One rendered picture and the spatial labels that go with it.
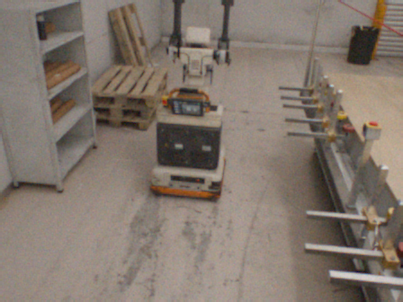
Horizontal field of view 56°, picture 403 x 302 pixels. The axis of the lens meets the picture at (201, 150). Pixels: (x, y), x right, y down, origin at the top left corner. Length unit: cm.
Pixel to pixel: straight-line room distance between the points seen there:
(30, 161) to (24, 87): 67
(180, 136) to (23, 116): 127
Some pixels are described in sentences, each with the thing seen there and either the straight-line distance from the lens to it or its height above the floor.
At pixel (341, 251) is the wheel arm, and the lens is 176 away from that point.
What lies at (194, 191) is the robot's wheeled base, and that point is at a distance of 329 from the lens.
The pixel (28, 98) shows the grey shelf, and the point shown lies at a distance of 329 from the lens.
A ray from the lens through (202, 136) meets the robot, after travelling 310.
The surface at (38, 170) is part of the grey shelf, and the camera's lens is 358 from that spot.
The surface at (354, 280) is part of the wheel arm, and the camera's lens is 151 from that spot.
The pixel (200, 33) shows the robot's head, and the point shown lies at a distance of 330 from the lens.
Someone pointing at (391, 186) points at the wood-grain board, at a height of 90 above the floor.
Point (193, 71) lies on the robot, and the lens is 327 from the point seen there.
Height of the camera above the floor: 197
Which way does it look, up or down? 28 degrees down
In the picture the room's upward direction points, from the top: 2 degrees clockwise
